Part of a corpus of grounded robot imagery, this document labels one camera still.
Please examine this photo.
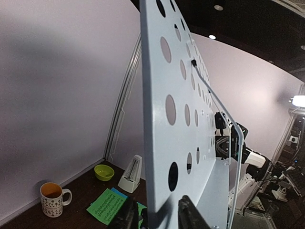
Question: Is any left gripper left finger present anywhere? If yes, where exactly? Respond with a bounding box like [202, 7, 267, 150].
[108, 197, 138, 229]

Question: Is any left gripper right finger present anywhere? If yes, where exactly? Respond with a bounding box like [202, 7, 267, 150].
[178, 195, 211, 229]

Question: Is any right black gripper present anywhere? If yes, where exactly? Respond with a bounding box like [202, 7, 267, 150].
[215, 135, 235, 159]

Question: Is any green sheet music page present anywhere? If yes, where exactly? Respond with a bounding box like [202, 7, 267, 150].
[86, 188, 126, 226]

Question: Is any blue paper sheet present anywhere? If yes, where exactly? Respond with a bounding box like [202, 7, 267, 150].
[110, 187, 147, 208]

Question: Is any light blue music stand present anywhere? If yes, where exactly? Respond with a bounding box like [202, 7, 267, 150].
[140, 0, 234, 229]

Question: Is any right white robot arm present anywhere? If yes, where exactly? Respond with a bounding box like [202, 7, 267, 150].
[215, 125, 271, 182]

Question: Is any white metronome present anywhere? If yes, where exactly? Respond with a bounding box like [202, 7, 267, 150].
[118, 155, 142, 194]

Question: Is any small green bowl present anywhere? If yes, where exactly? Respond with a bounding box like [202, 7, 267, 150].
[94, 164, 115, 181]

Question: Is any patterned mug with orange inside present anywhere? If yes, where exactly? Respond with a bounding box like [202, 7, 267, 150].
[40, 182, 72, 218]

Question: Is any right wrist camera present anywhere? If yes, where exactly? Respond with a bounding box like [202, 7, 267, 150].
[214, 112, 233, 136]

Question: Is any right aluminium frame post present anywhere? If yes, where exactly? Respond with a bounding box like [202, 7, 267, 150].
[102, 35, 142, 161]

